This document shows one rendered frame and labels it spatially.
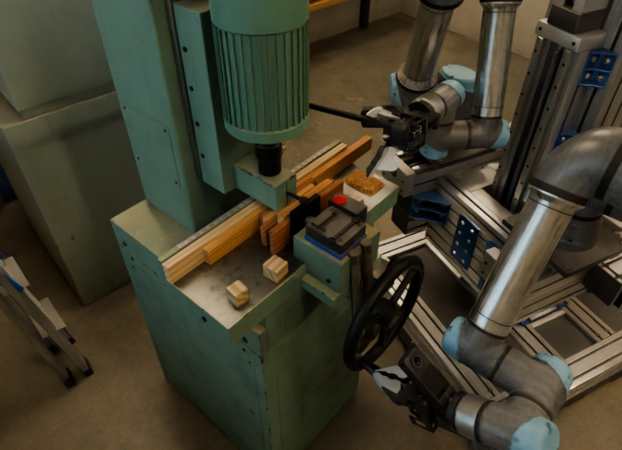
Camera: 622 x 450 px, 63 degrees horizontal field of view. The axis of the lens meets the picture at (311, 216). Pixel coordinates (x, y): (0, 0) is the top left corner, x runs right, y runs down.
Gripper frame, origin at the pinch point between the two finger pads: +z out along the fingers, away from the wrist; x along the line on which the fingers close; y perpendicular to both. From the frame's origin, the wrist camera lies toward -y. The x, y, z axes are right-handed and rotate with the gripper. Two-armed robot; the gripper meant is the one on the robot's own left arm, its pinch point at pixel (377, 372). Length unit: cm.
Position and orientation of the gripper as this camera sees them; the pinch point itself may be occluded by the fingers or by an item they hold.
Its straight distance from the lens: 110.5
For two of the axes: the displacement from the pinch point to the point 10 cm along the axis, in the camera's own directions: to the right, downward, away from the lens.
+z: -6.4, -0.5, 7.7
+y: 3.9, 8.3, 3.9
